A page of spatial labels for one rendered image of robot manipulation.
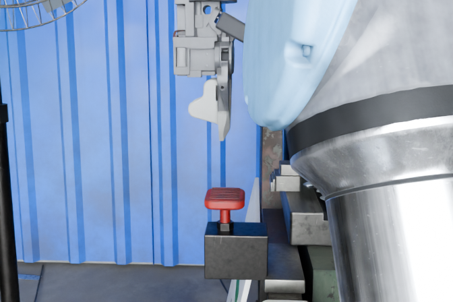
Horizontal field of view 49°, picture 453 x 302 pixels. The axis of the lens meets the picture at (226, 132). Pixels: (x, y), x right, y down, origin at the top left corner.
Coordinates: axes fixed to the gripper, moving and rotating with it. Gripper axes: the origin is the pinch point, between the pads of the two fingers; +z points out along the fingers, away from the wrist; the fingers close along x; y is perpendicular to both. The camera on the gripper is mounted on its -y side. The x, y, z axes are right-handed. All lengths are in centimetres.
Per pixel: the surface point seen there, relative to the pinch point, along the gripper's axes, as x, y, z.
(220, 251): 3.0, 0.6, 17.4
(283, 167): -21.3, -9.5, 10.5
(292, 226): -8.3, -10.6, 17.5
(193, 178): -134, 24, 45
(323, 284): 0.7, -15.0, 23.3
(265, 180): -43.9, -6.3, 19.5
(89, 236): -133, 71, 72
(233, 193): -0.1, -1.1, 9.5
